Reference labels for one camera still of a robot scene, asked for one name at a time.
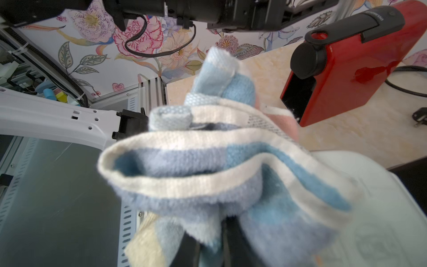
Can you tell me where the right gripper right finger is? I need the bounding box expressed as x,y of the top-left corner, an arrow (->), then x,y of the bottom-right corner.
222,217 -> 253,267

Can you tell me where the red coffee machine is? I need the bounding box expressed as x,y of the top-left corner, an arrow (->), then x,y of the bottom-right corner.
281,1 -> 427,127

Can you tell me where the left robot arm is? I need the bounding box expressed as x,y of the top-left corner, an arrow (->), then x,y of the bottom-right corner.
1,1 -> 337,150

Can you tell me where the white coffee machine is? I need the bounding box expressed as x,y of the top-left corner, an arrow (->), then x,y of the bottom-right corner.
313,151 -> 427,267

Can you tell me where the blue striped cloth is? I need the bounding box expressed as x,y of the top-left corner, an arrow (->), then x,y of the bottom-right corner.
97,48 -> 363,267

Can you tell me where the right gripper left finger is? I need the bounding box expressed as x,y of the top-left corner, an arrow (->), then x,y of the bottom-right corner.
170,233 -> 200,267

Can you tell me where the red machine black cable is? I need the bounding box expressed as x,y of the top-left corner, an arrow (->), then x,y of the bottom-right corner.
383,65 -> 427,128

